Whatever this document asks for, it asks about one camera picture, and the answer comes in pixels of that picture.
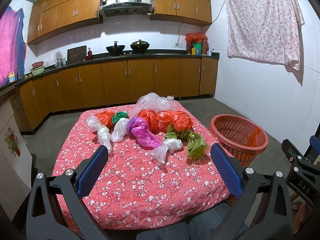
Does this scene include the red plastic laundry basket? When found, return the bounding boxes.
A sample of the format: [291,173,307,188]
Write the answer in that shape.
[209,114,268,167]

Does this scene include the red sauce bottle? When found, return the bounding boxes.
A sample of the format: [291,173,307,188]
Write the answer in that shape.
[87,48,92,60]

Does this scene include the pink floral hanging sheet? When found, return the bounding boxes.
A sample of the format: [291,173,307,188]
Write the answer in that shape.
[225,0,304,70]

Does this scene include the yellow blue detergent bottle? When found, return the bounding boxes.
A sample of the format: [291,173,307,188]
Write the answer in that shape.
[8,72,16,83]

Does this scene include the stacked plastic basins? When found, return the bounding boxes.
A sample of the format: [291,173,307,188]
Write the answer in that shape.
[30,61,45,76]

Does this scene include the white plastic bag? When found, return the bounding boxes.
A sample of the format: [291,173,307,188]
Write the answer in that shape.
[111,118,129,142]

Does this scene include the steel range hood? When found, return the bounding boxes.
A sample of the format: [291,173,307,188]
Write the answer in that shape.
[99,0,154,17]

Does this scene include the dark cutting board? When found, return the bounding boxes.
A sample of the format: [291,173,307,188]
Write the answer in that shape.
[67,46,87,64]

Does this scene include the clear plastic bag left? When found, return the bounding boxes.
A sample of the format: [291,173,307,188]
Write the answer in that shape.
[86,115,112,153]

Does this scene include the black lidded wok right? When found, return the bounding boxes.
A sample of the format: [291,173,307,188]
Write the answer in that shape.
[130,40,150,54]

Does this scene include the large orange plastic bag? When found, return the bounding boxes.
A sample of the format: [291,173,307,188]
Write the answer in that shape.
[156,111,193,132]

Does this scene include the magenta plastic bag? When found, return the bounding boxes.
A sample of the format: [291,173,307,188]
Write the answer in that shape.
[126,116,162,148]

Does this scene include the white mug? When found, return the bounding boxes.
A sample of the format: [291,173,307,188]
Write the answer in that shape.
[207,49,214,56]

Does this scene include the pink blue hanging cloth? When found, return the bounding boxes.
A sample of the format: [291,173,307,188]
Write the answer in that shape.
[1,7,27,87]

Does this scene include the red covered bottle group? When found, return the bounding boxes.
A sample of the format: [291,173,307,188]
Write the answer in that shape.
[185,33,209,55]

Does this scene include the flower decorated white cabinet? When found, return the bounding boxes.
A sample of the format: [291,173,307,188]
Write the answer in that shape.
[0,100,33,220]

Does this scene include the clear bubble wrap bundle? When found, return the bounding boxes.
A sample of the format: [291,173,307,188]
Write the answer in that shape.
[129,92,180,117]

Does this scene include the olive green plastic bag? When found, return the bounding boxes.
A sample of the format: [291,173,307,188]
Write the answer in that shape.
[165,124,208,160]

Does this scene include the black wok left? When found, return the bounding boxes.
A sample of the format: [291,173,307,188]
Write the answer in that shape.
[106,41,125,56]

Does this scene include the wooden lower cabinets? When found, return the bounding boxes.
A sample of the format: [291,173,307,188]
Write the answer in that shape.
[11,56,219,133]

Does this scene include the clear glass jar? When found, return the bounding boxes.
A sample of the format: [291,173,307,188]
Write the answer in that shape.
[55,50,66,67]

